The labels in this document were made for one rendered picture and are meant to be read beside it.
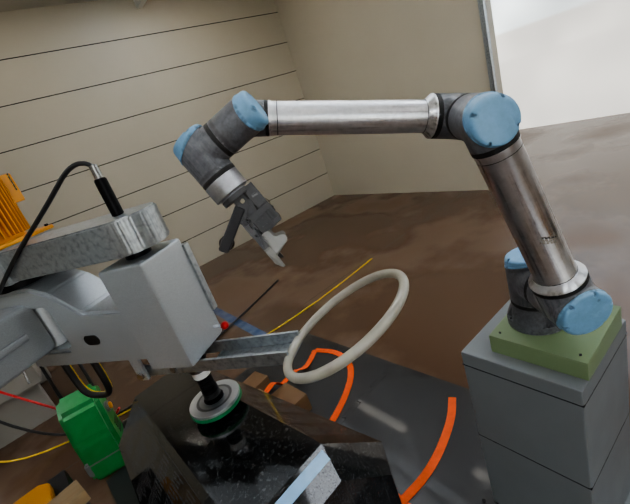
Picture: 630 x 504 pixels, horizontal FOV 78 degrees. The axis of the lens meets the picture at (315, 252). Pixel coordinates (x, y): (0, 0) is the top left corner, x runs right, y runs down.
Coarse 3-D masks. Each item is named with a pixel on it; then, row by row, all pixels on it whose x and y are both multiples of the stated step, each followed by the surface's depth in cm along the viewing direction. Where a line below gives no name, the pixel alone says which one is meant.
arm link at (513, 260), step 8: (512, 256) 127; (520, 256) 126; (512, 264) 125; (520, 264) 122; (512, 272) 126; (520, 272) 123; (528, 272) 121; (512, 280) 128; (520, 280) 123; (512, 288) 130; (520, 288) 124; (512, 296) 132; (520, 296) 128; (520, 304) 130; (528, 304) 127
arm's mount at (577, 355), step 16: (608, 320) 125; (496, 336) 135; (512, 336) 133; (528, 336) 130; (544, 336) 128; (560, 336) 126; (576, 336) 124; (592, 336) 121; (608, 336) 123; (496, 352) 138; (512, 352) 133; (528, 352) 127; (544, 352) 123; (560, 352) 120; (576, 352) 118; (592, 352) 116; (560, 368) 121; (576, 368) 117; (592, 368) 116
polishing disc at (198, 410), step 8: (224, 384) 164; (232, 384) 162; (200, 392) 164; (224, 392) 159; (232, 392) 157; (192, 400) 161; (200, 400) 159; (224, 400) 154; (232, 400) 153; (192, 408) 156; (200, 408) 155; (208, 408) 153; (216, 408) 151; (224, 408) 150; (192, 416) 152; (200, 416) 150; (208, 416) 149; (216, 416) 149
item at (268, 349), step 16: (256, 336) 143; (272, 336) 141; (288, 336) 138; (208, 352) 155; (224, 352) 150; (240, 352) 146; (256, 352) 142; (272, 352) 130; (176, 368) 147; (192, 368) 145; (208, 368) 142; (224, 368) 139
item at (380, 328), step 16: (384, 272) 130; (400, 272) 119; (352, 288) 141; (400, 288) 109; (336, 304) 144; (400, 304) 104; (384, 320) 100; (304, 336) 138; (368, 336) 99; (288, 352) 129; (352, 352) 98; (288, 368) 118; (320, 368) 102; (336, 368) 99
